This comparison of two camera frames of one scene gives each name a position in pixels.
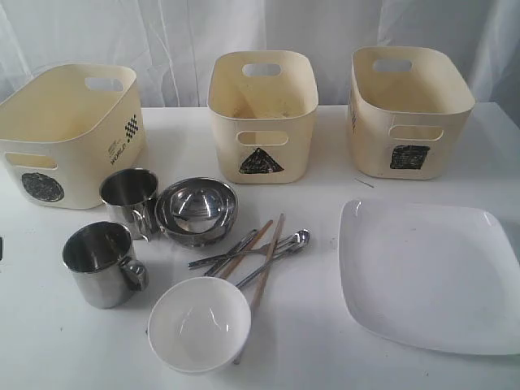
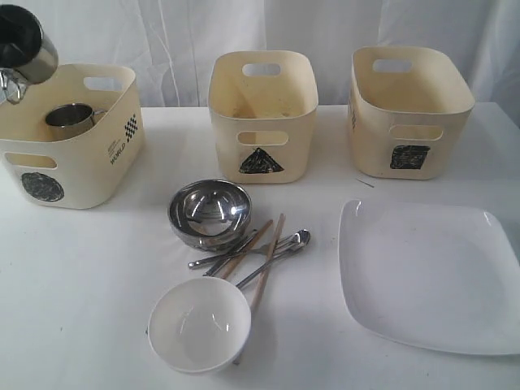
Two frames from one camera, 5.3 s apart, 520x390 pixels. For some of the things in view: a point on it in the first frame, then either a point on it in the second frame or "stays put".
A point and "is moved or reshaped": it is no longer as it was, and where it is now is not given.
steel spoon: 301,238 stays put
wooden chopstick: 267,261 stays put
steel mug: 127,195 to 72,117
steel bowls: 196,212 is moved or reshaped
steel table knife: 220,263 stays put
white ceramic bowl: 199,324 stays put
